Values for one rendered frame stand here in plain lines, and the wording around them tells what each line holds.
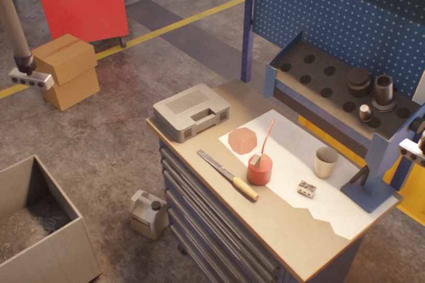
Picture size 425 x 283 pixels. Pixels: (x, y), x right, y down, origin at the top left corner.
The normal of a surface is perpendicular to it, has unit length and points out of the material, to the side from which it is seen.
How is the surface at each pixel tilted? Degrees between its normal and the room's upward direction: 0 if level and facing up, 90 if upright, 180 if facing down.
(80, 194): 0
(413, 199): 90
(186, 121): 0
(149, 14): 0
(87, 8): 90
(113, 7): 90
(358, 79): 27
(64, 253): 90
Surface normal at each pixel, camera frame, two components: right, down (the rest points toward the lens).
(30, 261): 0.66, 0.51
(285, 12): -0.80, 0.40
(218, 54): 0.00, -0.75
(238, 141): -0.59, -0.48
